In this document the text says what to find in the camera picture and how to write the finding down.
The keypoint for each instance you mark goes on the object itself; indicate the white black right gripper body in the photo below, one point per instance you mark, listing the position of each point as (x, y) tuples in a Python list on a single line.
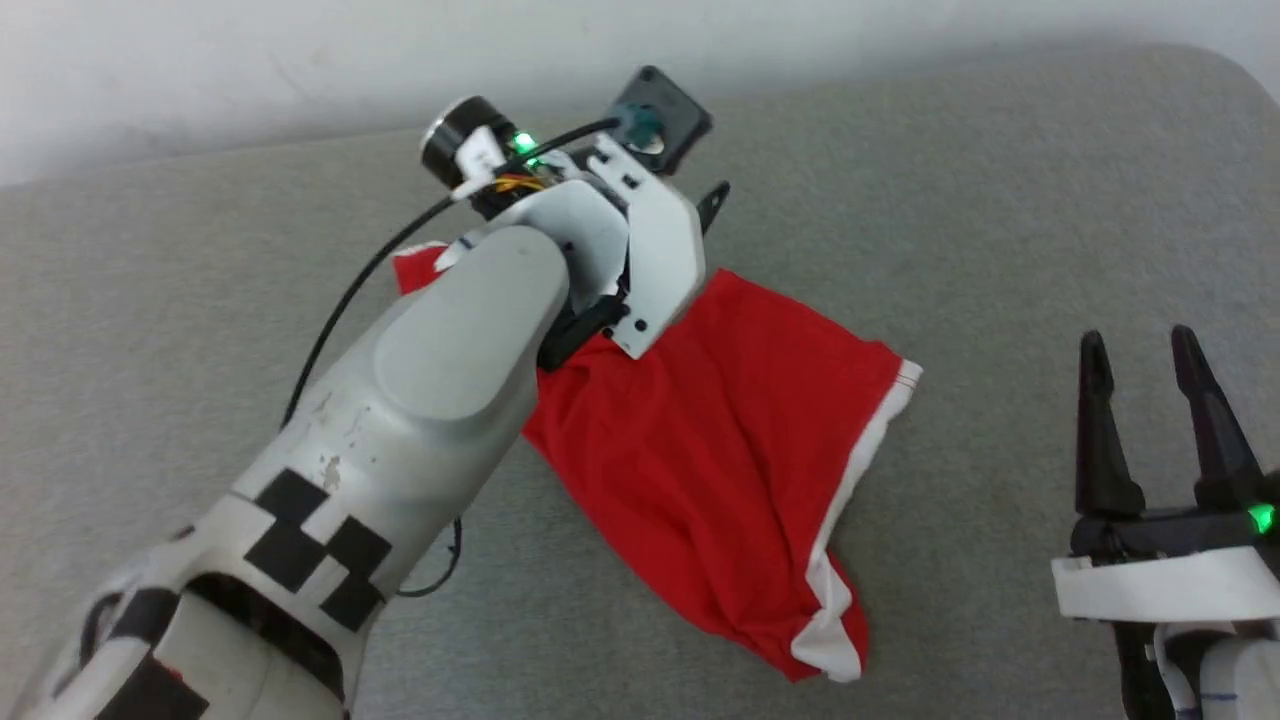
[(1160, 585)]

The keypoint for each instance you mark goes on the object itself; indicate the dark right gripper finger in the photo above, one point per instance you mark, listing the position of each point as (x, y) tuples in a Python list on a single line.
[(1103, 440), (1215, 430)]

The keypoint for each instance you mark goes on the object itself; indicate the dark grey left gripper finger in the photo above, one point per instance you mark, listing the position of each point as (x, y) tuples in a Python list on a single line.
[(714, 206)]

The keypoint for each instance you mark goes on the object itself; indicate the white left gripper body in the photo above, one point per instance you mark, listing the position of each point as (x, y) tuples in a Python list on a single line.
[(660, 250)]

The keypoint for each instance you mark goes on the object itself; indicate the red garment with white trim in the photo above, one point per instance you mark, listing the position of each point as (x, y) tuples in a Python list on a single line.
[(700, 450)]

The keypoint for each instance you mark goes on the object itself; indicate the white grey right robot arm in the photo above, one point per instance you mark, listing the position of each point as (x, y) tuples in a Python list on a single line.
[(1230, 670)]

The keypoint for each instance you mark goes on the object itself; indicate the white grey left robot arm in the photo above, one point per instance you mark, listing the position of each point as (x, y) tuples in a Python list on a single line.
[(430, 350)]

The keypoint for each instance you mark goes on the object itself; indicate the black cylindrical left wrist module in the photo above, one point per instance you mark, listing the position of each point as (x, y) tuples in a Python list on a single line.
[(455, 140)]

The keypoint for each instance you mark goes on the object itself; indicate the grey fabric sofa cushion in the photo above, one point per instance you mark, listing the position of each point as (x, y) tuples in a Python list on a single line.
[(1000, 200)]

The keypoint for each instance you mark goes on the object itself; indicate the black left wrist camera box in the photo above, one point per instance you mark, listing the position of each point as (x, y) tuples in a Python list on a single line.
[(665, 115)]

